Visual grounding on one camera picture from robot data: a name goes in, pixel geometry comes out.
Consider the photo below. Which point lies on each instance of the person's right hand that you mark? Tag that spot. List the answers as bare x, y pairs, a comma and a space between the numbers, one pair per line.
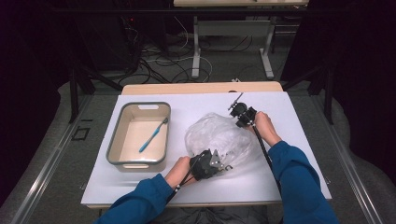
266, 127

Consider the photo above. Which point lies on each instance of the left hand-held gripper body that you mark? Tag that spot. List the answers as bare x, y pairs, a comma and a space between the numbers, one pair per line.
204, 165

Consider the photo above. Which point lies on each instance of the person's left hand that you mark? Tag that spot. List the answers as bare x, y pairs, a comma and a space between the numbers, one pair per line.
179, 171

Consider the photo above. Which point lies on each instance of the dark computer tower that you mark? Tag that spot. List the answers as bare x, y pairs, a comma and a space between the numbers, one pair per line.
106, 43

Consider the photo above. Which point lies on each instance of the white board mat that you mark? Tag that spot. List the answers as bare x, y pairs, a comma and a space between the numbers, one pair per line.
193, 105

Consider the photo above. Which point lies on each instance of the aluminium floor rail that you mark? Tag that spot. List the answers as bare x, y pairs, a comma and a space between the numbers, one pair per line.
351, 174
46, 174

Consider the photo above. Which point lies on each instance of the blue toothbrush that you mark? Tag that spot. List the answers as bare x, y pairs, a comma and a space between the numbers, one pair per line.
152, 136

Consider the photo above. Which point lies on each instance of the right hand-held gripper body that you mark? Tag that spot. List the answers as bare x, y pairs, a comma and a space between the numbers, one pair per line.
244, 113

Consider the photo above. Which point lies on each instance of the white metal desk frame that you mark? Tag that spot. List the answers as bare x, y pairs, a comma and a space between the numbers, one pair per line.
233, 28

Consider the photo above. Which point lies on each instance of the clear plastic bag smiley print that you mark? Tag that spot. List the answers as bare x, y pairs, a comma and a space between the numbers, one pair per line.
218, 140

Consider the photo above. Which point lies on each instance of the wooden table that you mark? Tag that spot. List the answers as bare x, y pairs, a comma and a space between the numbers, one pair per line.
186, 88

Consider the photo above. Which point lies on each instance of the beige bin grey rim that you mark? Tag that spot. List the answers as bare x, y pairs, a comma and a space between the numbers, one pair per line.
143, 133

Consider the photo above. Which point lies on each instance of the black metal stand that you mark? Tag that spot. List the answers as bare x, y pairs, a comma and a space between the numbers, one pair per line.
74, 93
327, 93

